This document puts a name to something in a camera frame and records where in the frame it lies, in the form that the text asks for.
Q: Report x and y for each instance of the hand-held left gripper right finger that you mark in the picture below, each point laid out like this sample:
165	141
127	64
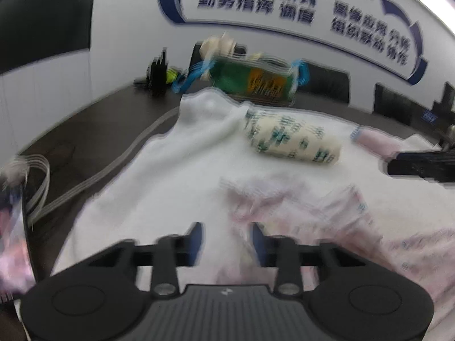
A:
256	245

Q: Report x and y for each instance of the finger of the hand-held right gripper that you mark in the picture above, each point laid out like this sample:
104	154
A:
419	167

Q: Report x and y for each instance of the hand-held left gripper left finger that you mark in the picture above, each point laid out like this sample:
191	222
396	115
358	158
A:
197	243

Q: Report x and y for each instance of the grey metal object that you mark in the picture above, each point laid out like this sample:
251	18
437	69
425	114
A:
448	138

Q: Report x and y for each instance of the blue name plate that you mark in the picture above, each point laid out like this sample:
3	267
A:
428	116

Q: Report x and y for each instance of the white terry towel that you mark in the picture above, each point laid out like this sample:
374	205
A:
170	170

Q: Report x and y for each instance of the cream garment with green flowers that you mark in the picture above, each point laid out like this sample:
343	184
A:
284	135

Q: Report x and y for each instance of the neon yellow cloth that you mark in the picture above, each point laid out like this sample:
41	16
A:
171	75

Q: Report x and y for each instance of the black walkie-talkie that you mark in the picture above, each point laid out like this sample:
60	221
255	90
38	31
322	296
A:
158	74

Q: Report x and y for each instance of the cream cloth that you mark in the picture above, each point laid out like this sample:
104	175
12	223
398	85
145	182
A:
217	46

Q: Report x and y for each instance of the black wall screen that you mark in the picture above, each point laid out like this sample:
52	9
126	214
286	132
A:
42	17

